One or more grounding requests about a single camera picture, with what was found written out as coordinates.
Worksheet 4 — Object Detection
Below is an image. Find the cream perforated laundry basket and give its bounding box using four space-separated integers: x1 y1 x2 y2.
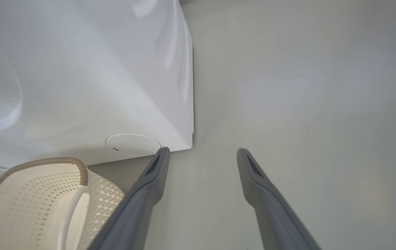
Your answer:
0 157 125 250

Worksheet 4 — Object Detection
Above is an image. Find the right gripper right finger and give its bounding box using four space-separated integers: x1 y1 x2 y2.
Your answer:
237 148 323 250

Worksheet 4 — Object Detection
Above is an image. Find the round drain filter cover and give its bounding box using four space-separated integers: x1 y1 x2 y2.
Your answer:
105 134 162 157

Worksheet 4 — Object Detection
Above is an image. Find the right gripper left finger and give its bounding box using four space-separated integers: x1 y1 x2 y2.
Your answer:
87 147 171 250

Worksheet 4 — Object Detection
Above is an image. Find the white front-load washing machine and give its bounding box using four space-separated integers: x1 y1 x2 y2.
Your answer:
0 0 195 183

